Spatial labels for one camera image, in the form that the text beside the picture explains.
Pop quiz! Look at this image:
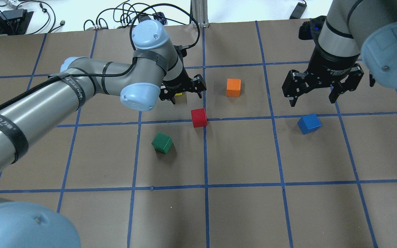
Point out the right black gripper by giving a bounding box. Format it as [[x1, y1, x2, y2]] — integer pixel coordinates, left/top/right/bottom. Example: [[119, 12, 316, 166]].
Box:
[[282, 45, 364, 107]]

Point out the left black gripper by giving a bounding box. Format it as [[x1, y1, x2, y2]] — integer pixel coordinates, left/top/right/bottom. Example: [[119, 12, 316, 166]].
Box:
[[160, 69, 207, 105]]

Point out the red block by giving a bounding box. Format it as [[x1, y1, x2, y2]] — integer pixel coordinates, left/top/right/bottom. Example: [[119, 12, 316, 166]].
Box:
[[191, 108, 207, 128]]

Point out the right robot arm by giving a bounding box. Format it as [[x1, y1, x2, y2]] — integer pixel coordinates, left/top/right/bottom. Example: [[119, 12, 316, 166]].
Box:
[[282, 0, 397, 107]]

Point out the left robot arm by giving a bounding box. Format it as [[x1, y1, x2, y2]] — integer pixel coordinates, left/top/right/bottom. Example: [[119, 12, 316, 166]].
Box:
[[0, 19, 206, 248]]

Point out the blue block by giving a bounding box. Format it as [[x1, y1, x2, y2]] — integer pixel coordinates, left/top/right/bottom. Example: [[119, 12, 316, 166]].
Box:
[[297, 113, 322, 135]]

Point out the orange block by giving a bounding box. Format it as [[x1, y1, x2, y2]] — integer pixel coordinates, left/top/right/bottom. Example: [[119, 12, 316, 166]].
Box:
[[226, 78, 241, 97]]

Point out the green block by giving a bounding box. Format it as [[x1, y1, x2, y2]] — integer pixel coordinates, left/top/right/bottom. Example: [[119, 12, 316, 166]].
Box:
[[151, 132, 173, 154]]

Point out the black power adapter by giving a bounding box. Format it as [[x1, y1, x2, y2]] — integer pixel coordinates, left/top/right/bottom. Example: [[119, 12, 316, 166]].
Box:
[[289, 2, 307, 19]]

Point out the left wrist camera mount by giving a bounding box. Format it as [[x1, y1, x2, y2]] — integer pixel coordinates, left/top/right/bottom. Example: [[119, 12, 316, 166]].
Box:
[[174, 45, 187, 60]]

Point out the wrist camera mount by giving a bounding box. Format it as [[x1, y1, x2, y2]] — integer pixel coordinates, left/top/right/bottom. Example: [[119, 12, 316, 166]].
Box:
[[298, 15, 327, 40], [174, 45, 187, 60]]

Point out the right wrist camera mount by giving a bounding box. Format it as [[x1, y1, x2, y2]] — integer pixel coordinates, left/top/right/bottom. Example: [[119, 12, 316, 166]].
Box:
[[298, 15, 327, 40]]

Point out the aluminium frame post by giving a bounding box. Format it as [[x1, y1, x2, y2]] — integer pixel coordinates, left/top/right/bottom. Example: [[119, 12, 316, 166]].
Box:
[[190, 0, 209, 28]]

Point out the black cable bundle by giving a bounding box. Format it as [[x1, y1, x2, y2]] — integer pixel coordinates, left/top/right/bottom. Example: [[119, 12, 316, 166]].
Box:
[[83, 0, 187, 31]]

